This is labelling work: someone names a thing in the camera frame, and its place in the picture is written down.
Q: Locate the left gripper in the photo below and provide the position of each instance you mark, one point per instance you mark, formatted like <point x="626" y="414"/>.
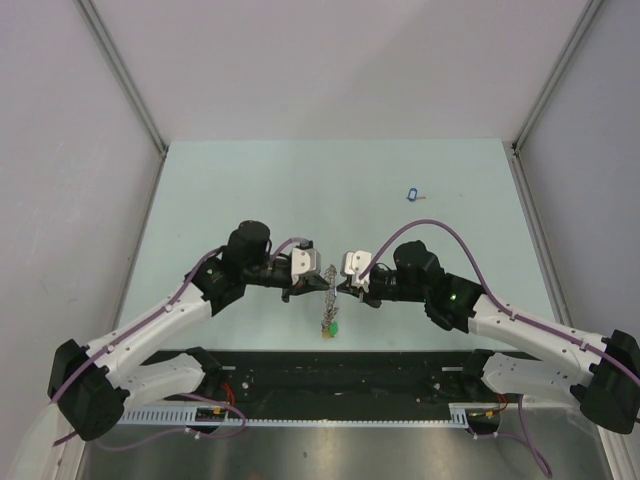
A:
<point x="304" y="285"/>

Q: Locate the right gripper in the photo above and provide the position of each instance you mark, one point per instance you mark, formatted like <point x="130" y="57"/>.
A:
<point x="360" y="293"/>

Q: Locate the metal disc keyring holder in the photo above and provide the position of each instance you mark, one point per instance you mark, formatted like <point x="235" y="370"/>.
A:
<point x="330" y="303"/>

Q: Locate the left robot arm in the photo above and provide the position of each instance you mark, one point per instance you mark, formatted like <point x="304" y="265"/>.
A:
<point x="95" y="384"/>

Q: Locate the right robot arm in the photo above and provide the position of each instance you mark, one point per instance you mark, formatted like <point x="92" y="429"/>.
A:
<point x="598" y="374"/>

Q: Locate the dark blue tagged key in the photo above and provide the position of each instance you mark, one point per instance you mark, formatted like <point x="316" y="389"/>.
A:
<point x="414" y="195"/>

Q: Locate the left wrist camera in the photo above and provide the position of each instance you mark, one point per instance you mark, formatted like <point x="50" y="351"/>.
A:
<point x="305" y="260"/>

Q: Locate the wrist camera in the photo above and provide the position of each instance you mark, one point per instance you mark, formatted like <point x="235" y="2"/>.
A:
<point x="354" y="264"/>
<point x="305" y="260"/>

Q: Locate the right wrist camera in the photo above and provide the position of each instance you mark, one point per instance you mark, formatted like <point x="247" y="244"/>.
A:
<point x="354" y="264"/>

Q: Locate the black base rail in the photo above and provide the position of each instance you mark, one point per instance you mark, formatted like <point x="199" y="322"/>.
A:
<point x="346" y="386"/>

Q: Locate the white slotted cable duct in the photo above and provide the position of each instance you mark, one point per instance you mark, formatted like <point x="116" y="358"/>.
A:
<point x="209" y="416"/>

